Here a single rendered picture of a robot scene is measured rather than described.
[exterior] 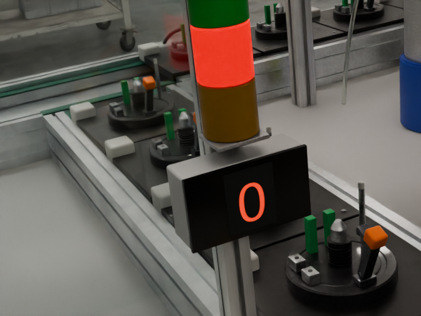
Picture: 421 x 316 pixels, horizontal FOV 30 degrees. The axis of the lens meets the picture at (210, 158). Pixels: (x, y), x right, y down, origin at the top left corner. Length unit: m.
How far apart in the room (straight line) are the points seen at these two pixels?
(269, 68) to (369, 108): 0.27
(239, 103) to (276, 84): 1.30
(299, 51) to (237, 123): 1.19
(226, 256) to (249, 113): 0.16
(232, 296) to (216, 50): 0.26
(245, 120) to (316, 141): 1.03
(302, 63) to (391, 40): 0.35
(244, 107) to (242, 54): 0.05
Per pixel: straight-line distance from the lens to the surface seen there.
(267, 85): 1.94
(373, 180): 1.51
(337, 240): 0.98
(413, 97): 1.69
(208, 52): 0.65
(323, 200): 1.20
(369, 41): 2.08
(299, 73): 1.86
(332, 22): 2.18
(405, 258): 1.05
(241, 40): 0.65
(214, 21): 0.64
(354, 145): 1.66
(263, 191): 0.70
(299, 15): 1.82
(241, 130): 0.67
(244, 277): 0.78
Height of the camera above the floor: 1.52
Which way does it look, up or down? 23 degrees down
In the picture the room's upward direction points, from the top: 7 degrees counter-clockwise
